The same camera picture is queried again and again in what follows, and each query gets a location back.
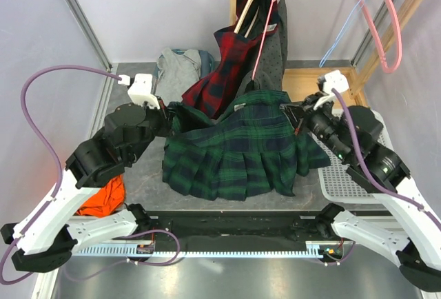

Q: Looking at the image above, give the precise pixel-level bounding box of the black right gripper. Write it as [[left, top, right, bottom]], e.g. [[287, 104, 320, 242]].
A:
[[283, 90, 353, 162]]

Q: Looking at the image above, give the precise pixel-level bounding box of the green plaid garment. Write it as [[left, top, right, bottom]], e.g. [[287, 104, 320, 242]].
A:
[[162, 90, 331, 200]]

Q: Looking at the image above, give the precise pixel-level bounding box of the black dotted garment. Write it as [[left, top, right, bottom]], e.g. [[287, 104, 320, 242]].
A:
[[236, 0, 288, 97]]

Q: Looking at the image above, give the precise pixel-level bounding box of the red navy plaid skirt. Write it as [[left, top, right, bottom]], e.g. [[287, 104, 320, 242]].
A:
[[182, 0, 279, 119]]

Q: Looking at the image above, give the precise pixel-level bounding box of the beige wooden hanger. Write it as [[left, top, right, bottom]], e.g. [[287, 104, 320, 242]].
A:
[[234, 0, 260, 38]]

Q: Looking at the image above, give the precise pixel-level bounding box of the thick pink plastic hanger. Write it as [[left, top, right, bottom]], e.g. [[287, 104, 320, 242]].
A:
[[353, 0, 413, 74]]

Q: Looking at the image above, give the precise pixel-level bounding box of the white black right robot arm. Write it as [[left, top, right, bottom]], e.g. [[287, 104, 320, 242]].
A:
[[280, 94, 440, 293]]

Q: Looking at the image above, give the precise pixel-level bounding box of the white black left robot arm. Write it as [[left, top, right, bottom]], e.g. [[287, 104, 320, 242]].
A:
[[1, 95, 171, 273]]

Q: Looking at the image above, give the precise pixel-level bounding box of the wooden clothes rack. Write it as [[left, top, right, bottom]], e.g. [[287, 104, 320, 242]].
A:
[[229, 0, 423, 106]]

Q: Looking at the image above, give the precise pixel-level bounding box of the grey t-shirt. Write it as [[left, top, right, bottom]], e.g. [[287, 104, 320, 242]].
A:
[[154, 48, 202, 103]]

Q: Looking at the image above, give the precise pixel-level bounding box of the teal plastic basin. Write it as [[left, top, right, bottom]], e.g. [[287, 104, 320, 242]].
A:
[[153, 48, 215, 92]]

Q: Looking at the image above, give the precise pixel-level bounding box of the orange garment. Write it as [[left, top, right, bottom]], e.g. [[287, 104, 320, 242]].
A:
[[76, 175, 126, 218]]

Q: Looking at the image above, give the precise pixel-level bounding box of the aluminium corner profile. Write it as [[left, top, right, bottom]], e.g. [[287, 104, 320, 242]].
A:
[[46, 0, 114, 72]]

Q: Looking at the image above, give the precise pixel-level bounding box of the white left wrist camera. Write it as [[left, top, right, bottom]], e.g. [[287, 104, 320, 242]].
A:
[[118, 73, 160, 110]]

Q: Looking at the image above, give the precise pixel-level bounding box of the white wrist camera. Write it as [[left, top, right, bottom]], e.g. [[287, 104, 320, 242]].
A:
[[314, 70, 349, 110], [118, 73, 160, 110]]

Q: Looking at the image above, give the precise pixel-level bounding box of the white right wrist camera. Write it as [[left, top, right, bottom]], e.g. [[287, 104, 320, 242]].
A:
[[314, 70, 349, 110]]

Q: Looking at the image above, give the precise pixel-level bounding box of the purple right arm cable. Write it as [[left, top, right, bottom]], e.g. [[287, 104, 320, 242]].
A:
[[330, 87, 441, 231]]

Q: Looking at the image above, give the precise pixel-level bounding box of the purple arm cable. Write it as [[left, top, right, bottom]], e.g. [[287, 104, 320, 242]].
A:
[[330, 87, 441, 231], [0, 65, 121, 285]]

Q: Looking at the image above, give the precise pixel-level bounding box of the blue wire hanger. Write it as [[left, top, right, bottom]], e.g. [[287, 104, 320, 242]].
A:
[[318, 0, 364, 68]]

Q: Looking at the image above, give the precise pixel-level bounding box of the light blue cable duct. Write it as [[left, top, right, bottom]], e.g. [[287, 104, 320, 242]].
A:
[[74, 243, 323, 259]]

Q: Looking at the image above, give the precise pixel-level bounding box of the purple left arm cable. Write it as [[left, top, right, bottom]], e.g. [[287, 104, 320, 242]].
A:
[[0, 65, 121, 285]]

